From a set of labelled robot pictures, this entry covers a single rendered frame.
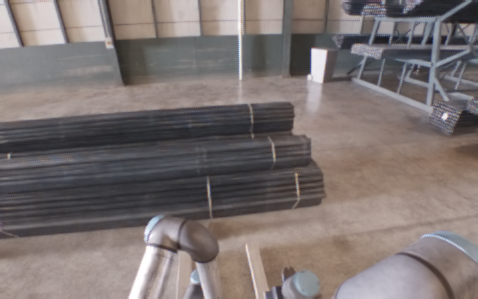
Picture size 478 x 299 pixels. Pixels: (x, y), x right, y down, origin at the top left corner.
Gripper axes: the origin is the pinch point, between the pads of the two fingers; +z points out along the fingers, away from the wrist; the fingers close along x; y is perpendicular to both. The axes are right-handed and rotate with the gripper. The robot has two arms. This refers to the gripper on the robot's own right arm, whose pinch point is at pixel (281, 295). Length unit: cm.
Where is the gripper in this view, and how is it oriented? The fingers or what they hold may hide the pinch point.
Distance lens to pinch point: 131.8
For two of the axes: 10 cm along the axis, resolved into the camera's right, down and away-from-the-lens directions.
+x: 9.8, 0.1, 1.8
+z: -1.5, 6.3, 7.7
